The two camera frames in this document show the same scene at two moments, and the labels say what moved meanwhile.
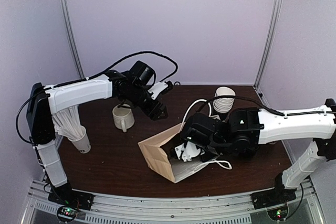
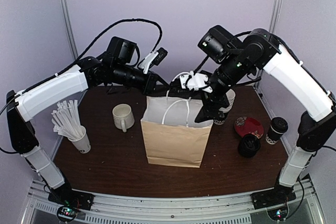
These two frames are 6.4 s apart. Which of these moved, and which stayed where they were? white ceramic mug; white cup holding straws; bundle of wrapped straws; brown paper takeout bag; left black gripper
Moved: left black gripper; brown paper takeout bag
Stayed: white ceramic mug; white cup holding straws; bundle of wrapped straws
